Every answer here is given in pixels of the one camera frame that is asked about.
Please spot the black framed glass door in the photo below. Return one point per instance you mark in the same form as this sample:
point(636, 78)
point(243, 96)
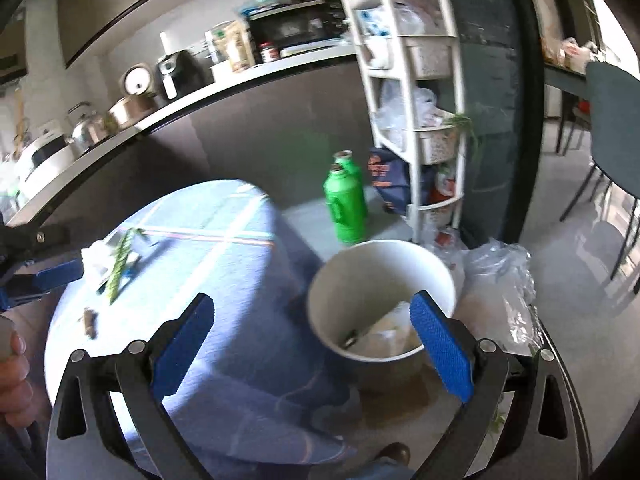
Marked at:
point(490, 85)

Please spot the white flat box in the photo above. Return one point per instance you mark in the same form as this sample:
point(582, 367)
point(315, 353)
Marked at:
point(312, 50)

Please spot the brown paper pouch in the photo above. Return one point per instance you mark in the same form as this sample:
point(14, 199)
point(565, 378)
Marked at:
point(236, 47)

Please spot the white red shopping bag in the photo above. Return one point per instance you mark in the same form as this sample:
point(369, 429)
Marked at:
point(575, 52)

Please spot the white plastic storage rack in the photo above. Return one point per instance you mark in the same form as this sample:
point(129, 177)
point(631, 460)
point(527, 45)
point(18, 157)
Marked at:
point(372, 85)

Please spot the small green thermos flask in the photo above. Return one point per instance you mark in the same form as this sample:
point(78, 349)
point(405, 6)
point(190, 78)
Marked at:
point(347, 159)

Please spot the dark kitchen base cabinet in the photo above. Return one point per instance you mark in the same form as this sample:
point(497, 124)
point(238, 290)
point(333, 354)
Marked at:
point(250, 130)

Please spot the person's left hand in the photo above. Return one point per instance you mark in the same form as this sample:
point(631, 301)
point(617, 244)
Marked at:
point(12, 385)

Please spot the blue plaid tablecloth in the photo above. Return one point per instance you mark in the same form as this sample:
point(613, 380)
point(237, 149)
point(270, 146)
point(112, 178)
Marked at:
point(235, 280)

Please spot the steel steamer pot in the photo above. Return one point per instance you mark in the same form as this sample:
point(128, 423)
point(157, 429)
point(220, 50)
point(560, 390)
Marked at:
point(214, 45)

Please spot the steel kettle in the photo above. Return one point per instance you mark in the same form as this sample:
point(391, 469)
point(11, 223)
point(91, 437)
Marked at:
point(87, 127)

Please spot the red lid jar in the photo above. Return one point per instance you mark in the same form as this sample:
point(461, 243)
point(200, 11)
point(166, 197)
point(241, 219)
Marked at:
point(268, 53)

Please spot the blue plastic bag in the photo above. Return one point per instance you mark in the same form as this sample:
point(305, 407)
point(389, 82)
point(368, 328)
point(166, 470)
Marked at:
point(262, 2)

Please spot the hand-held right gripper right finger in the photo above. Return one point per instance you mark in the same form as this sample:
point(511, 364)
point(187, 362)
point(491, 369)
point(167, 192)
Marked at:
point(442, 345)

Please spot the small brown scrap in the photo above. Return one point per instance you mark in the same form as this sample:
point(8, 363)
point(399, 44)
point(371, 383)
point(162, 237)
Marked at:
point(90, 322)

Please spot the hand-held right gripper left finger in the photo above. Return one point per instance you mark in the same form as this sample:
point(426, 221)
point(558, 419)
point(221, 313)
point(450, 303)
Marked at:
point(182, 345)

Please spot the black toaster oven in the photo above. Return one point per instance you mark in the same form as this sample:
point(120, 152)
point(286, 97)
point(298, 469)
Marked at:
point(292, 27)

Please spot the copper cooking pot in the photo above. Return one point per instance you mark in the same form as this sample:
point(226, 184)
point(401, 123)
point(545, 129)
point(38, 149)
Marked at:
point(131, 110)

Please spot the person's leg in jeans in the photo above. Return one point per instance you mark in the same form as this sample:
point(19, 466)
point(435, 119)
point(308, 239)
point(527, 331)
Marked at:
point(390, 472)

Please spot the black air fryer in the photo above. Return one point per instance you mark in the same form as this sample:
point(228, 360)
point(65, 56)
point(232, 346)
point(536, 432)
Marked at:
point(182, 72)

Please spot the dark dining table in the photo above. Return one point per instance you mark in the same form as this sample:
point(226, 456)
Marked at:
point(562, 80)

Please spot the green vegetable stalk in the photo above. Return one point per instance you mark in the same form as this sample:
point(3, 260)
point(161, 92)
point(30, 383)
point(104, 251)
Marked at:
point(120, 266)

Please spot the beige rice cooker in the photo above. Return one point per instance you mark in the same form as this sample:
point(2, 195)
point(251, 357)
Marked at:
point(137, 80)

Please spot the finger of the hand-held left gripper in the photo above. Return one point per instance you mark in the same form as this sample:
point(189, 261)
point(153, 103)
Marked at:
point(55, 276)
point(35, 239)

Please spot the white tissue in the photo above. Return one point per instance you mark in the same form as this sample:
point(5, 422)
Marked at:
point(95, 260)

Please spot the clear plastic bags bundle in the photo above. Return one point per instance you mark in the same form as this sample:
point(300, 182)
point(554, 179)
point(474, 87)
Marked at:
point(400, 110)

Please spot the white plastic bags bundle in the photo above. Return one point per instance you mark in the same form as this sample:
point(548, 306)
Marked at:
point(405, 17)

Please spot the white paper wrapper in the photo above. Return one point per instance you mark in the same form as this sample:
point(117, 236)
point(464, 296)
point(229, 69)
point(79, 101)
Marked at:
point(387, 330)

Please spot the white multi cooker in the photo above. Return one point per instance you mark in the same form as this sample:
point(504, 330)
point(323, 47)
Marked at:
point(42, 157)

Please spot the red snack packet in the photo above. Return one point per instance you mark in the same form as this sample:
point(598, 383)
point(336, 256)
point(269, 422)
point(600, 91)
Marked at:
point(445, 185)

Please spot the green onion bunch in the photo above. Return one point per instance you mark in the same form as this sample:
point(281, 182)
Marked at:
point(464, 122)

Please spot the dark blue printed bag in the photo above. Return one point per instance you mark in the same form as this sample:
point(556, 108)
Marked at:
point(392, 180)

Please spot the teal dining chair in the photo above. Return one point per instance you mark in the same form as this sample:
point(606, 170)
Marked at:
point(615, 125)

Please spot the large green thermos flask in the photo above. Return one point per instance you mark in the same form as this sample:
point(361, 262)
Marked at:
point(347, 205)

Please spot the clear plastic floor bag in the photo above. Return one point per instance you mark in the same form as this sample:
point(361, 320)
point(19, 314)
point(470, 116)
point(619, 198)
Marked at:
point(500, 285)

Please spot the white plastic bin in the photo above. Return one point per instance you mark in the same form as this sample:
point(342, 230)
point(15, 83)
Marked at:
point(325, 300)

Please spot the brown shoe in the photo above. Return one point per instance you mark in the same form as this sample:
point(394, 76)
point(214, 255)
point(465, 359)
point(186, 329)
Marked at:
point(395, 453)

